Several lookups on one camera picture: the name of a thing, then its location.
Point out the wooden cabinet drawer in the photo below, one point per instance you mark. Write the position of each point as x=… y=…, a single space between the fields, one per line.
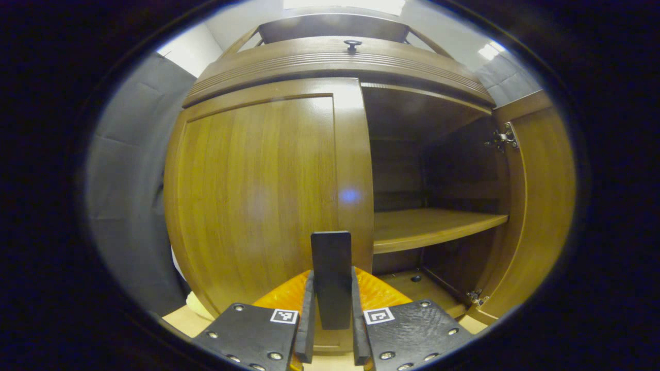
x=309 y=59

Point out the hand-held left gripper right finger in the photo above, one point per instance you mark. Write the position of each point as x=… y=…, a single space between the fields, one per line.
x=359 y=330

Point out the wooden cabinet shelf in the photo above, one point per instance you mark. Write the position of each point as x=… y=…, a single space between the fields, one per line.
x=428 y=226

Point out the wooden double-door shoe cabinet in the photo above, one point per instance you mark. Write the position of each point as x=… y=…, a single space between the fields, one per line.
x=438 y=165

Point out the large ceiling light panel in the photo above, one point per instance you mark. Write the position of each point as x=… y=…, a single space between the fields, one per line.
x=345 y=5

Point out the small ceiling light panel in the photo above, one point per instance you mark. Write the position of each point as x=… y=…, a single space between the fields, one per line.
x=490 y=50

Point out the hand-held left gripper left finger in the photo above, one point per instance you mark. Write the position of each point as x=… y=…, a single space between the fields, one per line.
x=307 y=330

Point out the black drawer knob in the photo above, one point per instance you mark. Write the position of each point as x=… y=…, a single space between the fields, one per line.
x=352 y=45

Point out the wooden shoe cabinet door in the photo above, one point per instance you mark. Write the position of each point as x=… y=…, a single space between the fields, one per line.
x=247 y=196
x=546 y=206

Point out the metal door hinge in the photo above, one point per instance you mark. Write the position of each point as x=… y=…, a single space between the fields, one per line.
x=477 y=297
x=502 y=138

